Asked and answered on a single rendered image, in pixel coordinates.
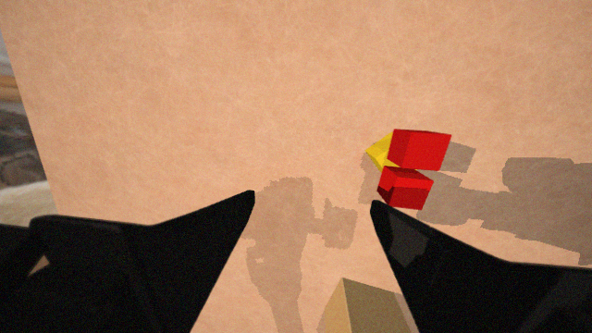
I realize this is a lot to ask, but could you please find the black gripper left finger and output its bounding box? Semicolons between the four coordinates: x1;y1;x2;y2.
30;190;255;333

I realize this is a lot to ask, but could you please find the red cube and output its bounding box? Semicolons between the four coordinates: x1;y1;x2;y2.
388;129;451;171
377;166;434;210

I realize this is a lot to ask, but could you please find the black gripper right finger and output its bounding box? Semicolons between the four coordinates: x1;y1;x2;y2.
370;200;592;333

